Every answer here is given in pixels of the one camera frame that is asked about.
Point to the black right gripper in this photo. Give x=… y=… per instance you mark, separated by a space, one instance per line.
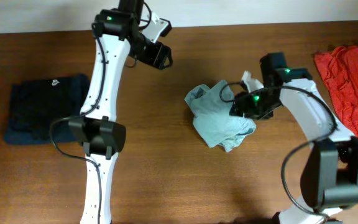
x=242 y=104

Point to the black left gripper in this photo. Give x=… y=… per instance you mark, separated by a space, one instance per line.
x=160 y=57

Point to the light blue t-shirt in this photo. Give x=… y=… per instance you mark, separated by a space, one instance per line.
x=212 y=120

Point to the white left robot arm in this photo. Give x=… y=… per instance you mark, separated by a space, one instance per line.
x=118 y=36

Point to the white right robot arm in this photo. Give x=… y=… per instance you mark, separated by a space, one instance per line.
x=329 y=182

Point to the red cloth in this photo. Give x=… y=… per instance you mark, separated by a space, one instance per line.
x=339 y=71

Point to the folded navy garment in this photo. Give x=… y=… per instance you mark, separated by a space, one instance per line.
x=34 y=104

